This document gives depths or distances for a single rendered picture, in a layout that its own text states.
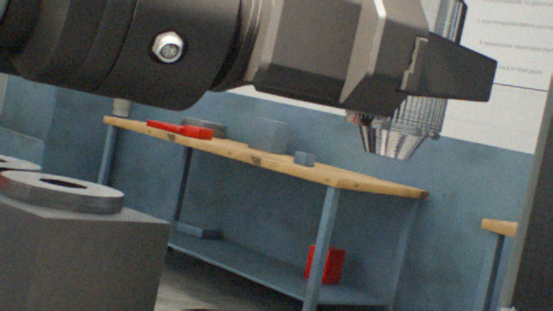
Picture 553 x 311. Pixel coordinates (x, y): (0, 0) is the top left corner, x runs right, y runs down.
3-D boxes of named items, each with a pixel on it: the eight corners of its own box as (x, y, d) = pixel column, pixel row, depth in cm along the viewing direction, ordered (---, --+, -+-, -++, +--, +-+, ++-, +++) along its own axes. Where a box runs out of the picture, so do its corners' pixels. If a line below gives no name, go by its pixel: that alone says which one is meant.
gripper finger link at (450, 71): (476, 114, 48) (367, 88, 45) (492, 47, 48) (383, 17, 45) (498, 117, 47) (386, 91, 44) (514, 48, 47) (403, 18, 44)
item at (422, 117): (409, 130, 52) (431, 24, 52) (459, 141, 48) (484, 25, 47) (327, 114, 50) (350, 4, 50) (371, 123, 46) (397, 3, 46)
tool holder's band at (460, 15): (431, 24, 52) (435, 5, 52) (484, 25, 47) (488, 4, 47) (350, 4, 50) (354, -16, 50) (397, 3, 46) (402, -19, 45)
